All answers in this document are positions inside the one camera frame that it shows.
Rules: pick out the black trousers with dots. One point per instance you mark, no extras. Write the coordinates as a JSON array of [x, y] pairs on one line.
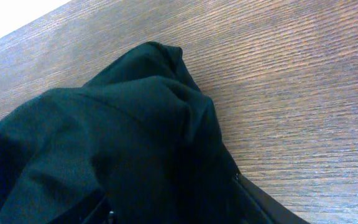
[[140, 132]]

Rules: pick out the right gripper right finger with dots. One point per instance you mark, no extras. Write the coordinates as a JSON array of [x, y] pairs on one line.
[[273, 210]]

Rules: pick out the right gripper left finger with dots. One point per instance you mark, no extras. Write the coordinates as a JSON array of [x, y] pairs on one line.
[[94, 209]]

